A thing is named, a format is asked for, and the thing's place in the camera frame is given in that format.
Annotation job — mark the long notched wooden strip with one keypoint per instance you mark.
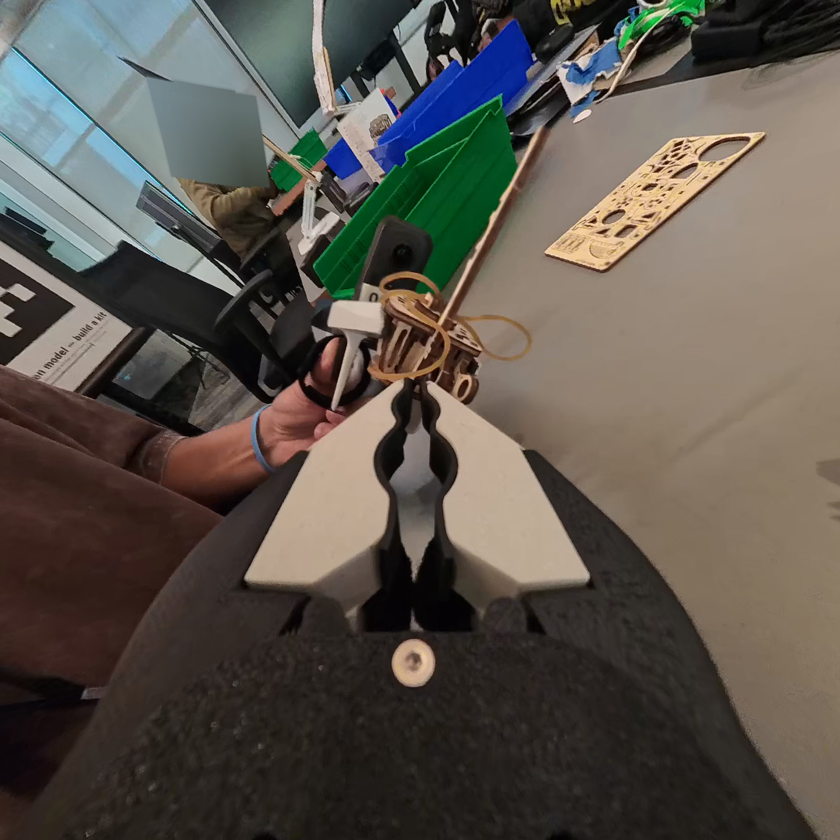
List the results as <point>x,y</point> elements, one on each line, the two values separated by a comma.
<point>492,223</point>

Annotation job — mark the blue wristband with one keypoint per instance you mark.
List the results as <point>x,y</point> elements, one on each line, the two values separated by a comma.
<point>261,443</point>

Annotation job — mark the grey desk monitor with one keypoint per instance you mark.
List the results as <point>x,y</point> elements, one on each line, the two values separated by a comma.
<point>177,220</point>

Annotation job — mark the black computer mouse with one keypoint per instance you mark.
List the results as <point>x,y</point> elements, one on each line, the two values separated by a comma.
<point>552,43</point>

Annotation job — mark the large green plastic bin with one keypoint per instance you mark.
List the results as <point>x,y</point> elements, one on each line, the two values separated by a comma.
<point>433,210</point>

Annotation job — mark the wooden model assembly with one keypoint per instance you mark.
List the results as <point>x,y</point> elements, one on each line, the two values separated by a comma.
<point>420,348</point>

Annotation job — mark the paper sheet on wooden board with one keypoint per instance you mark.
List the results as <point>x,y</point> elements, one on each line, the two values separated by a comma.
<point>323,65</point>

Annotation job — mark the person's left forearm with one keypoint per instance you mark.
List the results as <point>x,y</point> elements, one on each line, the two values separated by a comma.
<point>210,463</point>

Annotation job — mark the blue plastic bin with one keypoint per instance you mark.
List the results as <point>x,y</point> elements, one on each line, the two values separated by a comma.
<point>466,92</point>

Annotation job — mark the thin wooden stick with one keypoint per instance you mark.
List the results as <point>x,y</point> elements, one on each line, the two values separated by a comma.
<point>289,156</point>

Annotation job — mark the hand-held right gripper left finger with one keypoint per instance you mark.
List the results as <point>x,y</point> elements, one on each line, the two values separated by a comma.
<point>328,525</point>

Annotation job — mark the blue tape scraps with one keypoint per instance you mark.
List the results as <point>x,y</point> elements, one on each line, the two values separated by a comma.
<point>590,72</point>

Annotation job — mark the black bag yellow print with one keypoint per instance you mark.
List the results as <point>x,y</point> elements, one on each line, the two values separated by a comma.
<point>558,13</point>

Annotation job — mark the laser-cut wooden parts sheet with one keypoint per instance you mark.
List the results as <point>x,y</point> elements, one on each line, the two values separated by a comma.
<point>663,197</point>

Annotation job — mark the black office chair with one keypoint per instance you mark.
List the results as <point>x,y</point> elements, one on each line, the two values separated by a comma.
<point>190,308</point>

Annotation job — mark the tan rubber band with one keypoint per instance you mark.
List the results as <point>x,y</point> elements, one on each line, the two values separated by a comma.
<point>525,341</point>
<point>384,374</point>

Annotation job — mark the small green plastic bin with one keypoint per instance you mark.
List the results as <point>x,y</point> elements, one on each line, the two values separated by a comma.
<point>298,157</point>

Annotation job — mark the instruction booklet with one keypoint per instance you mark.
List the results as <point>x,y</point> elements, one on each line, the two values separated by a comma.
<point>364,131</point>

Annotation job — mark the black white tag poster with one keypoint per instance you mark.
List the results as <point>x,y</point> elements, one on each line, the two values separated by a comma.
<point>39,328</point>

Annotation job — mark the black equipment pile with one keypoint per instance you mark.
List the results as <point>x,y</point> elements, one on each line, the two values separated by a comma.
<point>768,26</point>

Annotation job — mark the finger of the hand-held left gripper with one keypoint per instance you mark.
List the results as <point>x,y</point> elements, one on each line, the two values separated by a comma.
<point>354,318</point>

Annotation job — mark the small white robot arm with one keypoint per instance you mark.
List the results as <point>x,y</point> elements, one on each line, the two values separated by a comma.
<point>310,223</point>

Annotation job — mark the large dark wall screen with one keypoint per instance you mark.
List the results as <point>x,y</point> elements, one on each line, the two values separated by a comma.
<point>295,52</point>

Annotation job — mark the person's left hand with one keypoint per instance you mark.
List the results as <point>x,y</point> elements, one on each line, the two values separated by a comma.
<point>289,423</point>

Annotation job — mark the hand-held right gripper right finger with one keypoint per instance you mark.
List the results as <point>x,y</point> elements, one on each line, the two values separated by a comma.
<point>505,525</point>

